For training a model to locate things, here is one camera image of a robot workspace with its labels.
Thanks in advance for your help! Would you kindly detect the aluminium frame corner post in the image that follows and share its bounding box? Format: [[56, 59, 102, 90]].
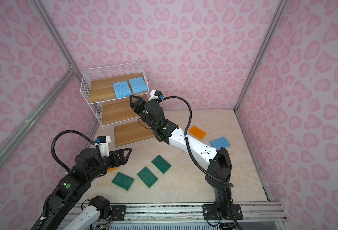
[[30, 0, 82, 82], [234, 0, 290, 114]]

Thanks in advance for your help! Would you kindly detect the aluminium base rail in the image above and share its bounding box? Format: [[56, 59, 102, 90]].
[[59, 202, 290, 230]]

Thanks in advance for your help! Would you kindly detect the white wire three-tier shelf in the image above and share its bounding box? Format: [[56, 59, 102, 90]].
[[80, 61, 154, 147]]

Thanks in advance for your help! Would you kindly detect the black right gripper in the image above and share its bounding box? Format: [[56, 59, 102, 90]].
[[129, 93, 158, 130]]

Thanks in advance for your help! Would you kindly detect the green scouring pad upper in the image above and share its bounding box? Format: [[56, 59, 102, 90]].
[[151, 155, 171, 174]]

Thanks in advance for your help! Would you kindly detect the orange sponge far left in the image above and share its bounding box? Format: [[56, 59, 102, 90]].
[[107, 167, 118, 172]]

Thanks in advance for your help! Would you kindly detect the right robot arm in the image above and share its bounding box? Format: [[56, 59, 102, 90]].
[[129, 95, 233, 219]]

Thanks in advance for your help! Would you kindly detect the green scouring pad left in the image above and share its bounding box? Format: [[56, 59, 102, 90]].
[[112, 172, 135, 191]]

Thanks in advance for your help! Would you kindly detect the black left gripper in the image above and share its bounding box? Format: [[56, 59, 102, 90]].
[[89, 146, 132, 183]]

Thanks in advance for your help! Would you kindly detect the aluminium frame right corner post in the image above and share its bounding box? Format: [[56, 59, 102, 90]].
[[234, 0, 290, 114]]

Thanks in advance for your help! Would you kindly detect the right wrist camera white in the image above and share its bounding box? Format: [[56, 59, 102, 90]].
[[149, 90, 164, 103]]

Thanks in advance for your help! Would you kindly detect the green scouring pad middle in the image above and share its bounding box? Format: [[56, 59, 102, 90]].
[[137, 167, 158, 188]]

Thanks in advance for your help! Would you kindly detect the green scouring pad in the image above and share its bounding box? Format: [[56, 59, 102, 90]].
[[151, 155, 171, 174], [137, 167, 158, 188], [112, 172, 135, 191]]

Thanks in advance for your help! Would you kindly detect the aluminium frame left corner post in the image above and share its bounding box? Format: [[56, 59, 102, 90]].
[[30, 0, 82, 82]]

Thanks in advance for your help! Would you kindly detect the aluminium diagonal frame bar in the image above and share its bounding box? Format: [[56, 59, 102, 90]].
[[0, 69, 76, 169]]

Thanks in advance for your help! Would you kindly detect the blue sponge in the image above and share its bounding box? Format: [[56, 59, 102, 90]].
[[210, 137, 231, 150], [112, 81, 132, 99], [129, 77, 148, 94]]

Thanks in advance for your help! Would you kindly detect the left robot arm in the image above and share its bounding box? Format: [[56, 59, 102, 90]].
[[32, 148, 132, 230]]

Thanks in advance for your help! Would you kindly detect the orange sponge far right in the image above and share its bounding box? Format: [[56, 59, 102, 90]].
[[188, 126, 207, 140]]

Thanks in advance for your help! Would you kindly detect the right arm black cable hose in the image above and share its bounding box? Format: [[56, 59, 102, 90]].
[[158, 96, 234, 188]]

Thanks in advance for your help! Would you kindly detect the orange sponge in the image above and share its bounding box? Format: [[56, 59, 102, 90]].
[[107, 167, 118, 172], [188, 126, 207, 140]]

